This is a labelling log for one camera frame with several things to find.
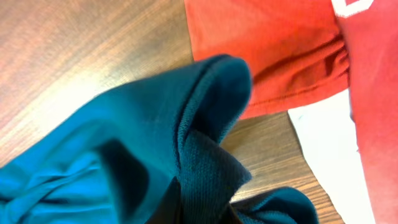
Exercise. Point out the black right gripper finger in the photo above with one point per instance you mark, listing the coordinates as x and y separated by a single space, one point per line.
170 207

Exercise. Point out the blue polo shirt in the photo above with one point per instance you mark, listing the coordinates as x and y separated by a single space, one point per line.
113 159

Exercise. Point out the white crumpled cloth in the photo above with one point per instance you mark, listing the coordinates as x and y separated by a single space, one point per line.
327 136

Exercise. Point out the red printed t-shirt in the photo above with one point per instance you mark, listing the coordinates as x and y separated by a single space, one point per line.
304 51

